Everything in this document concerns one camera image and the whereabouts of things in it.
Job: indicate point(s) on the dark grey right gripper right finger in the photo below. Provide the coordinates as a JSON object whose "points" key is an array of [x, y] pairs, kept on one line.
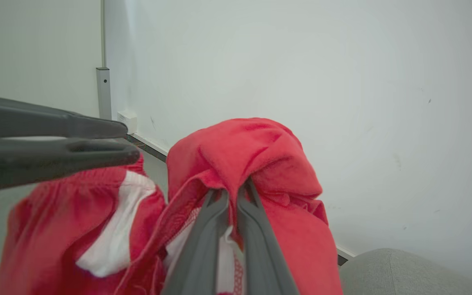
{"points": [[262, 258]]}

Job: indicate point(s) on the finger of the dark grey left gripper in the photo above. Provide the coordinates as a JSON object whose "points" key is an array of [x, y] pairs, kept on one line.
{"points": [[35, 119], [35, 159]]}

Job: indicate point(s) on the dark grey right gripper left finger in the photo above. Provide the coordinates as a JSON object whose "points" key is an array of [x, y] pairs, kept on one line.
{"points": [[203, 254]]}

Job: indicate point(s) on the red and white garment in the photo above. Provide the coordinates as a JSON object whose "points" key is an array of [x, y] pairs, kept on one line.
{"points": [[293, 229]]}

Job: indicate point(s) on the grey fabric sofa seat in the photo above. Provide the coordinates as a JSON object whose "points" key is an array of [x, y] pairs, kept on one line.
{"points": [[408, 274]]}

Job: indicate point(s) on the grey metal wall post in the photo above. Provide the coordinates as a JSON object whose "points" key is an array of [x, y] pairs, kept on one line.
{"points": [[104, 92]]}

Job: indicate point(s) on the small white wall box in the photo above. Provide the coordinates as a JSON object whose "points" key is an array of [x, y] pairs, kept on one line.
{"points": [[128, 121]]}

